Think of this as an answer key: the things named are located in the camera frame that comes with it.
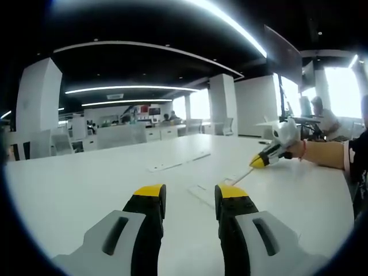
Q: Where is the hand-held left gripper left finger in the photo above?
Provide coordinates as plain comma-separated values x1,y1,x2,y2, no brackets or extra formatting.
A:
80,183,167,276

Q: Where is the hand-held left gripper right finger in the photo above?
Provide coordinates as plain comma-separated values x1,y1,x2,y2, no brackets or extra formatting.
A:
214,184,302,276

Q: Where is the white slotted socket holder plate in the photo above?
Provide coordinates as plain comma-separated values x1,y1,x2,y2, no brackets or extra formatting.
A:
186,183,217,208

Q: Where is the long white socket holder cover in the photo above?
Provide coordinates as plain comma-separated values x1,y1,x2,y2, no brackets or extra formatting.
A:
145,152,212,173

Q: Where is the person's right hand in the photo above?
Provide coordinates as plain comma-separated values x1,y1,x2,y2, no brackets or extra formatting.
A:
283,139,303,162

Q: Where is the white side table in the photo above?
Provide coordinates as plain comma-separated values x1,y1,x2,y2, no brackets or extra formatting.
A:
255,116,288,131

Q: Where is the black tripod stand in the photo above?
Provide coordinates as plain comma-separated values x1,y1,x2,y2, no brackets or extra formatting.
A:
278,73,289,121

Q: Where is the white mesh office chair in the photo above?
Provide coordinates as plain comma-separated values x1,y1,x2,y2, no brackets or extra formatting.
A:
51,133,74,156
178,119,204,137
215,117,234,136
30,129,52,159

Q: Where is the small hanging screen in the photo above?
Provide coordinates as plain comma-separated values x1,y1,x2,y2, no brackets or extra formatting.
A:
301,60,316,84

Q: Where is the square white column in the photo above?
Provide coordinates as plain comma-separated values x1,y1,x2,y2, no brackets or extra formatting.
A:
209,74,237,136

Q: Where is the large dark hanging screen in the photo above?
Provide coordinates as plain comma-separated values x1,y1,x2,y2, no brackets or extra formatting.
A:
263,24,303,87

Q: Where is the long bright ceiling light strip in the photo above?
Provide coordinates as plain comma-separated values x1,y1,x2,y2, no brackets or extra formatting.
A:
50,0,268,58

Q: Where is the white low cabinet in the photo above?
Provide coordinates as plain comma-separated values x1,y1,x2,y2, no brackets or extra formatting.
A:
145,128,179,142

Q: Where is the grey mesh desk partition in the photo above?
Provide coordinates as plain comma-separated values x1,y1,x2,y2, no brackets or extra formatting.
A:
97,125,147,150

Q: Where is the white floor cabinet box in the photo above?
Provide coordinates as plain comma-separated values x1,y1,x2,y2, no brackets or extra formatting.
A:
71,117,87,140

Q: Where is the large white column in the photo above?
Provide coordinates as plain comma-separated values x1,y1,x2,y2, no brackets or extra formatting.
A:
16,57,63,133

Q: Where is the red wrist string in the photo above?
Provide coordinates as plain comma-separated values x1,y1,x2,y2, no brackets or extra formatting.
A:
298,139,307,162

